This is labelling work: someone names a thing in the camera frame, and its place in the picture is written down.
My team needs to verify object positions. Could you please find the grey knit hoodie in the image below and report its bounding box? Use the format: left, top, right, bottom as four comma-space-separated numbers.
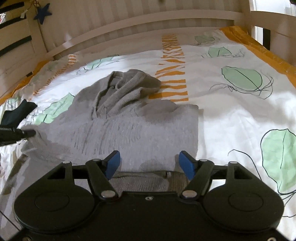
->
0, 69, 200, 193

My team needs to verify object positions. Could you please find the black folded garment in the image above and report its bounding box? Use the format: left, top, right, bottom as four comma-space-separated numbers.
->
1, 99, 38, 128

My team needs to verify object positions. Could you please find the white leaf-print duvet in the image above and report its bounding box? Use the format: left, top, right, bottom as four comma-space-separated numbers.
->
1, 29, 295, 239

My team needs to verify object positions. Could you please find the dark blue star ornament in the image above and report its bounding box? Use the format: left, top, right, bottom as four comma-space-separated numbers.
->
34, 3, 52, 25

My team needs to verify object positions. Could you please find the wooden bed frame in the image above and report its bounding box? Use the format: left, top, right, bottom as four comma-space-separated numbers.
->
1, 1, 295, 102

